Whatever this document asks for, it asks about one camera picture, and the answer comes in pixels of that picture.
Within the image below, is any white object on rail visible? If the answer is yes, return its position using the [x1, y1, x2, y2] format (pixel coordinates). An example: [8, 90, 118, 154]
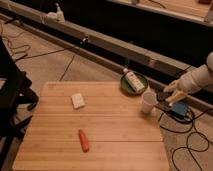
[45, 4, 65, 22]

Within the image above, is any white sponge block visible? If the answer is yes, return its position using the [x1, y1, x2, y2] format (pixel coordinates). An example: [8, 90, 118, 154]
[71, 93, 85, 109]

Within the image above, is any green plate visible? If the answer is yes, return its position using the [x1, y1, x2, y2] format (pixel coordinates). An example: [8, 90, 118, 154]
[120, 72, 149, 96]

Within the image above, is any orange carrot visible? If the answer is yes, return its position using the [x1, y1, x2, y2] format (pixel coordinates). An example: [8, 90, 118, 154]
[78, 130, 89, 152]

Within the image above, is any black rectangular eraser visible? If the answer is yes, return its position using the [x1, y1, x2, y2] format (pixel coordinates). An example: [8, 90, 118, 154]
[157, 91, 170, 102]

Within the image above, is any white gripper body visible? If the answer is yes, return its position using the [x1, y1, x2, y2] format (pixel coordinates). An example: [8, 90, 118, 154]
[179, 72, 200, 94]

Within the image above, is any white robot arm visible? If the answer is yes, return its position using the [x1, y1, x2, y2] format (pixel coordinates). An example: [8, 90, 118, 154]
[163, 52, 213, 103]

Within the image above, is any blue power box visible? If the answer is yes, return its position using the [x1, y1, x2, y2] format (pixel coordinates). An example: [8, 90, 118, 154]
[169, 102, 189, 120]

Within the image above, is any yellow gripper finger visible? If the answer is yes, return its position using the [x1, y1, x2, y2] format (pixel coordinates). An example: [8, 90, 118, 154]
[163, 80, 180, 92]
[166, 90, 187, 103]

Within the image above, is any white bottle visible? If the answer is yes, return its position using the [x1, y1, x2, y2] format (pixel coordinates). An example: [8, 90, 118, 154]
[123, 68, 145, 93]

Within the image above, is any black floor cable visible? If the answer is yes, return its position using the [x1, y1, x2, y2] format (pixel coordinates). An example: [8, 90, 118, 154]
[157, 108, 213, 171]

